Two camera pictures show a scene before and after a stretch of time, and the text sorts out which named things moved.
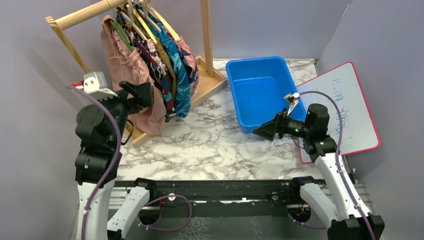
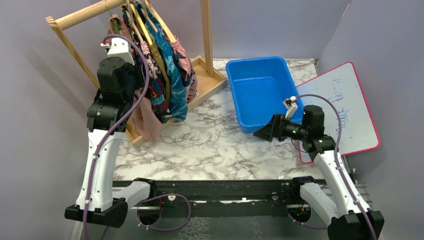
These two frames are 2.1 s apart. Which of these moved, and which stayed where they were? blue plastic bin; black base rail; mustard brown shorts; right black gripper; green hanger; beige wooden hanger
Moved: mustard brown shorts; green hanger
Stayed: beige wooden hanger; black base rail; right black gripper; blue plastic bin
